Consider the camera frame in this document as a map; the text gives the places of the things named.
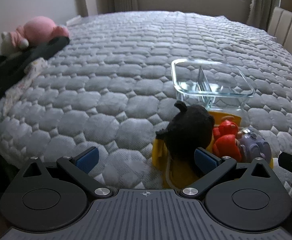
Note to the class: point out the pink pig plush toy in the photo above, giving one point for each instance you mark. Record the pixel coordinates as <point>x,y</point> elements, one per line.
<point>42,28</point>

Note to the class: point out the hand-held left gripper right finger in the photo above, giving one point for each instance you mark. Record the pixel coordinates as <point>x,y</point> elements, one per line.
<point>206,158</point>

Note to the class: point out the black plush toy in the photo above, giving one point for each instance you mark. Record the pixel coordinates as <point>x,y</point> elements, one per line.
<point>188,130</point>

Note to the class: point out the clear glass divided container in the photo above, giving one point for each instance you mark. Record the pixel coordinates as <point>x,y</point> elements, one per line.
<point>211,97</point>

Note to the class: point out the white plush toy pink outfit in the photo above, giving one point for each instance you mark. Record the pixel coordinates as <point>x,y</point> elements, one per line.
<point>9,42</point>

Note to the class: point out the grey quilted mattress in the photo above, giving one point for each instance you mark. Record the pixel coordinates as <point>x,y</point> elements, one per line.
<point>110,80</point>

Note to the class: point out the beige padded headboard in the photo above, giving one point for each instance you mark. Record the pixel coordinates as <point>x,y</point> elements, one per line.
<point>288,30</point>

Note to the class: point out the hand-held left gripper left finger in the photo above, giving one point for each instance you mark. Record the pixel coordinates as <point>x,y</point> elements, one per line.
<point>87,158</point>

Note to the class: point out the black cloth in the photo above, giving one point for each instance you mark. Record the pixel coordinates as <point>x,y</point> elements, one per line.
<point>15,67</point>

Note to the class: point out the yellow plastic lid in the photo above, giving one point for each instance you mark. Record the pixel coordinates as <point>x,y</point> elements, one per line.
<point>178,177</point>

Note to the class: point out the white floral cloth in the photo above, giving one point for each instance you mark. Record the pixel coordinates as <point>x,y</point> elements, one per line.
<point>33,70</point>

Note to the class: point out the red toy figure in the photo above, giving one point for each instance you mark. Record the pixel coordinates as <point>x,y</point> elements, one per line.
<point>226,142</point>

